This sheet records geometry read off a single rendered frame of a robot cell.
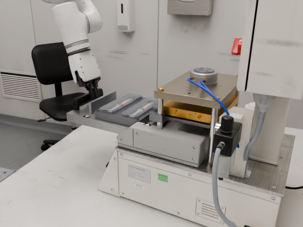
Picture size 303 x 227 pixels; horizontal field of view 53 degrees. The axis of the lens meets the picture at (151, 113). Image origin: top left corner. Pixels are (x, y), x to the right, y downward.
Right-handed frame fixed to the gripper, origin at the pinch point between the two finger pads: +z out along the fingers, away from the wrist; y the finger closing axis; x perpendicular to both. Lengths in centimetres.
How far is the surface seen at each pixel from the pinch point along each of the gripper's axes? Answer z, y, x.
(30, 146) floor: 44, -90, -175
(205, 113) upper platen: 10.6, 10.3, 43.0
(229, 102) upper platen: 11.8, -1.2, 46.3
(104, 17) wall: -43, -133, -80
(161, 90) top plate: 1.6, 13.2, 34.2
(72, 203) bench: 27.8, 26.0, 0.1
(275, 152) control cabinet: 25, 5, 57
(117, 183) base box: 26.3, 17.1, 12.2
